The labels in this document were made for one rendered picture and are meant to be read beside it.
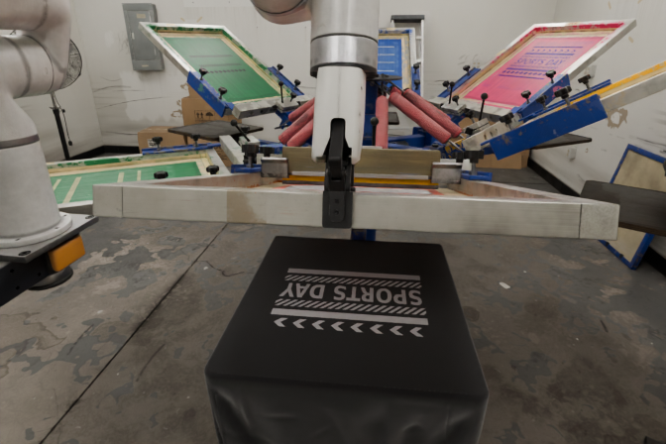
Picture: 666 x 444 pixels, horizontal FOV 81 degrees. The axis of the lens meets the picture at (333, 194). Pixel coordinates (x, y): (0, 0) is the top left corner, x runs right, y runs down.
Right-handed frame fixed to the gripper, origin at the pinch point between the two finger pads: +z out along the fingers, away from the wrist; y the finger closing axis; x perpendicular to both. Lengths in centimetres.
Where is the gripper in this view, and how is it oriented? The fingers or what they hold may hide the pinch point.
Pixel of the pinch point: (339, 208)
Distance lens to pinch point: 45.3
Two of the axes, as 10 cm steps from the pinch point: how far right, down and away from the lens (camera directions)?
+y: -1.0, 0.9, -9.9
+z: -0.3, 10.0, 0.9
